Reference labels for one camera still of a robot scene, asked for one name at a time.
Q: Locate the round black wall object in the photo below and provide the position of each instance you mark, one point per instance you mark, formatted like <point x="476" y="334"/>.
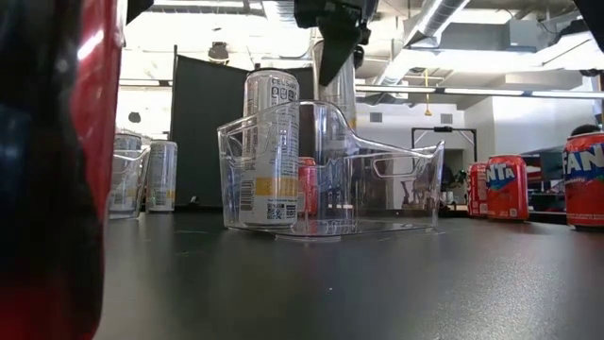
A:
<point x="134" y="117"/>

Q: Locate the person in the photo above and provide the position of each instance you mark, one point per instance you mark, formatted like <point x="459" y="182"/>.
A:
<point x="585" y="128"/>

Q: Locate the clear plastic storage bin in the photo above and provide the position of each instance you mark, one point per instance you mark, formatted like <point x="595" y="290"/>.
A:
<point x="144" y="163"/>
<point x="406" y="156"/>

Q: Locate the black ceiling speaker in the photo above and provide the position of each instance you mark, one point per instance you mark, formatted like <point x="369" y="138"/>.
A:
<point x="218" y="52"/>

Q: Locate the long ceiling light strip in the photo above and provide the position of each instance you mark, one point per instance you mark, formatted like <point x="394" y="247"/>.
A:
<point x="481" y="91"/>

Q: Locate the silver ventilation duct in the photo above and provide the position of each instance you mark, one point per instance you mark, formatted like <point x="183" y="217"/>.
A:
<point x="434" y="19"/>

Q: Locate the black triangular rail bracket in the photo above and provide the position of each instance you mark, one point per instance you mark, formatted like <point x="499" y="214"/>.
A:
<point x="193" y="201"/>

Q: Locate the red Fanta soda can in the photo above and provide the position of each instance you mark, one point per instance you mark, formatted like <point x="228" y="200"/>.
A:
<point x="585" y="198"/>
<point x="507" y="198"/>

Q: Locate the dark computer monitor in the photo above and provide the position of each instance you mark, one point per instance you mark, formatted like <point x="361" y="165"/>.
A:
<point x="552" y="165"/>

